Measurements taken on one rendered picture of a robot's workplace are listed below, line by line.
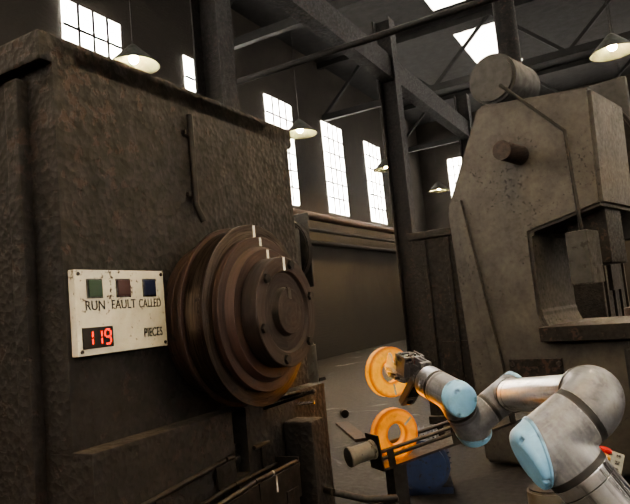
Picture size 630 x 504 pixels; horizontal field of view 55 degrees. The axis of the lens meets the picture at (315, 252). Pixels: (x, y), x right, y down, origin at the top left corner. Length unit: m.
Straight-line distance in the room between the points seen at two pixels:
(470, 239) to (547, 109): 0.94
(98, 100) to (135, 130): 0.12
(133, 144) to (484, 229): 2.99
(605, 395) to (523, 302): 2.84
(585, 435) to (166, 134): 1.19
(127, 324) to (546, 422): 0.89
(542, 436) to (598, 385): 0.15
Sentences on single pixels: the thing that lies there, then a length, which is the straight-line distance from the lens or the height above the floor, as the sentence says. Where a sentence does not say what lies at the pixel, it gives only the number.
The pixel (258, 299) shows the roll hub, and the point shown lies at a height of 1.15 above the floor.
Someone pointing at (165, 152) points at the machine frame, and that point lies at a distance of 1.64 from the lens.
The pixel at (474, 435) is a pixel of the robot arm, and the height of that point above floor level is 0.73.
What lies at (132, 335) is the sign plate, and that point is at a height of 1.09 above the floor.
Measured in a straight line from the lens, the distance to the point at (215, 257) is 1.47.
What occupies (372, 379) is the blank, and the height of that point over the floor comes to 0.88.
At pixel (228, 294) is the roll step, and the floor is 1.17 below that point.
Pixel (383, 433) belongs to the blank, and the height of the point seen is 0.72.
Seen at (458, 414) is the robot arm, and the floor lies 0.80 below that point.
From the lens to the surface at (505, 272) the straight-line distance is 4.11.
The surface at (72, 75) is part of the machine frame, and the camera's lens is 1.50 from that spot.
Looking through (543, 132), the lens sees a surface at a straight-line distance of 4.08.
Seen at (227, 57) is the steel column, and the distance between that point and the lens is 6.48.
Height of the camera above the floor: 1.11
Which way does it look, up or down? 6 degrees up
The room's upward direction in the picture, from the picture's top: 5 degrees counter-clockwise
